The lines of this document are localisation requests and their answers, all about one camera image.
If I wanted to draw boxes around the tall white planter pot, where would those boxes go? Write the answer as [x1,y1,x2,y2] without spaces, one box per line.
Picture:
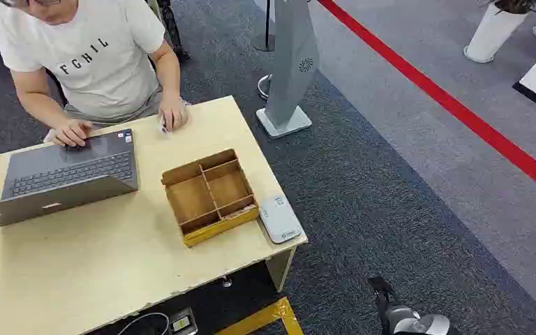
[463,3,530,64]

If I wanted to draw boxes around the person's hand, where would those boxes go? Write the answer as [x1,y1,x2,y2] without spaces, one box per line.
[158,94,190,133]
[51,119,94,148]

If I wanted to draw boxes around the wooden compartment box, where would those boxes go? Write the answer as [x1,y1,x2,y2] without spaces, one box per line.
[161,149,260,248]

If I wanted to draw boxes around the black stanchion pole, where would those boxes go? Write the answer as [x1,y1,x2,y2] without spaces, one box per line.
[251,0,276,52]

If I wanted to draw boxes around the person's right hand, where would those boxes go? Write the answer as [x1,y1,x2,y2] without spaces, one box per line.
[51,119,94,148]

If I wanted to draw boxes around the white cable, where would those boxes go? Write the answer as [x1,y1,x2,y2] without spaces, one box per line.
[117,312,171,335]

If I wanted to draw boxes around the pale wooden desk leg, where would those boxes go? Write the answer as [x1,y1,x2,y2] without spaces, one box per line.
[265,247,297,293]

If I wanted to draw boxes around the grey laptop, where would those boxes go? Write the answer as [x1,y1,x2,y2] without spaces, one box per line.
[0,128,139,228]

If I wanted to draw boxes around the grey standing tower device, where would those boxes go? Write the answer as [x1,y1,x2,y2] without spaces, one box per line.
[255,0,320,140]

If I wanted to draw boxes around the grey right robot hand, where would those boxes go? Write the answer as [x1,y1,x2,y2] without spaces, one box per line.
[368,276,421,335]

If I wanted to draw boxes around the black chair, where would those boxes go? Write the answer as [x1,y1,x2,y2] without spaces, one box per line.
[147,0,191,64]

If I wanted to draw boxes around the person's left hand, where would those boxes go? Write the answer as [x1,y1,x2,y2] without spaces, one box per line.
[158,94,190,133]

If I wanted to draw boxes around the pale grey card reader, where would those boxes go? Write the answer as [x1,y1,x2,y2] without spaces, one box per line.
[258,194,303,245]

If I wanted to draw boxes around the stack of cards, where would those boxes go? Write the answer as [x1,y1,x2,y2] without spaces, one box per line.
[221,204,256,220]

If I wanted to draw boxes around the person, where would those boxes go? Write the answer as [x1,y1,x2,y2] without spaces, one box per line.
[0,0,191,148]

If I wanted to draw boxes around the dark green plant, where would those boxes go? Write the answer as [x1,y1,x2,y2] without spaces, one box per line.
[484,0,536,22]

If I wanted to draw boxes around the yellow metal frame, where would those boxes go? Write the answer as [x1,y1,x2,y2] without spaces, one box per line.
[214,297,305,335]

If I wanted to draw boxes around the chrome ring base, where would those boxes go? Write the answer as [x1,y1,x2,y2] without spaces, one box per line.
[257,73,274,101]

